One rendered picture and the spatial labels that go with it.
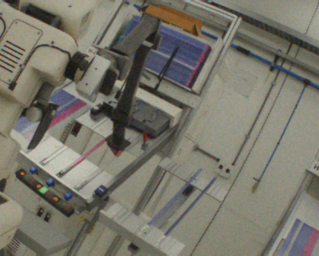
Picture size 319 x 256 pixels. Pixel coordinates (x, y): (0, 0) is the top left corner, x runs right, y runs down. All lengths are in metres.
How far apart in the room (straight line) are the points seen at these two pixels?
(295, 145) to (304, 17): 1.19
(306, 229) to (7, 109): 1.37
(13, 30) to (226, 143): 2.71
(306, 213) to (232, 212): 1.65
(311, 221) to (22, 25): 1.49
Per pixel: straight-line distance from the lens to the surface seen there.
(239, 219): 3.55
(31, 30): 1.15
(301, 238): 1.87
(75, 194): 1.79
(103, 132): 2.11
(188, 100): 2.18
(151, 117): 2.11
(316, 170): 2.05
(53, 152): 1.99
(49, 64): 1.10
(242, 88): 3.68
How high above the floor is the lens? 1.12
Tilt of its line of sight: 2 degrees down
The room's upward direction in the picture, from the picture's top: 29 degrees clockwise
